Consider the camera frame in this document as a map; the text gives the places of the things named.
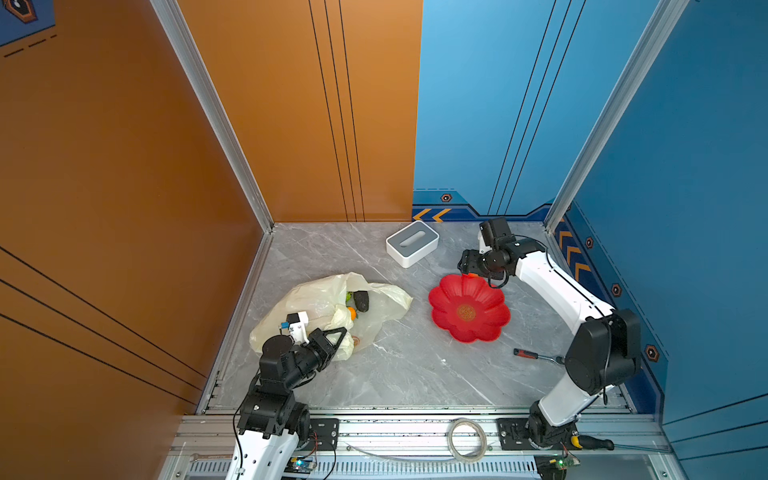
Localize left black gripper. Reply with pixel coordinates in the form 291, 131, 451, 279
283, 326, 345, 394

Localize yellow black screwdriver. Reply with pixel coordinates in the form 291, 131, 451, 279
571, 435, 615, 451

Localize cream plastic bag orange prints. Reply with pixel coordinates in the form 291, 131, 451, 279
249, 272, 413, 361

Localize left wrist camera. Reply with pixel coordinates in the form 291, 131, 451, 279
280, 311, 309, 344

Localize white grey tissue box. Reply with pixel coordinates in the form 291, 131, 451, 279
385, 220, 440, 268

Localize coiled clear tube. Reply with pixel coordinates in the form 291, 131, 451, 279
445, 418, 489, 464

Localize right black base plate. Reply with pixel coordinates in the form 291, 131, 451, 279
496, 417, 578, 451

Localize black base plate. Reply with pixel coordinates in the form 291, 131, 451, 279
299, 417, 340, 452
496, 417, 578, 451

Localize red flower-shaped plate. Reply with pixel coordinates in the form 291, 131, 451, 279
428, 274, 511, 343

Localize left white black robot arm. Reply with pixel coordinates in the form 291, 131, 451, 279
227, 327, 347, 479

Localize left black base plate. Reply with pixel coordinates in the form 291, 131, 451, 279
299, 417, 340, 452

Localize aluminium rail frame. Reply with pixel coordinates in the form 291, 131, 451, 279
159, 407, 686, 479

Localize red black ratchet wrench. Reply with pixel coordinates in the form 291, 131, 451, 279
513, 348, 565, 365

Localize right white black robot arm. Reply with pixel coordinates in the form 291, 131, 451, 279
457, 218, 641, 451

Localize left green circuit board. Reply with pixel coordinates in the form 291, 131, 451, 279
283, 457, 318, 477

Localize green circuit board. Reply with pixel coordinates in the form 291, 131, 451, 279
283, 457, 318, 477
534, 455, 581, 480

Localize right green circuit board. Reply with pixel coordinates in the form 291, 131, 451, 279
534, 455, 581, 480

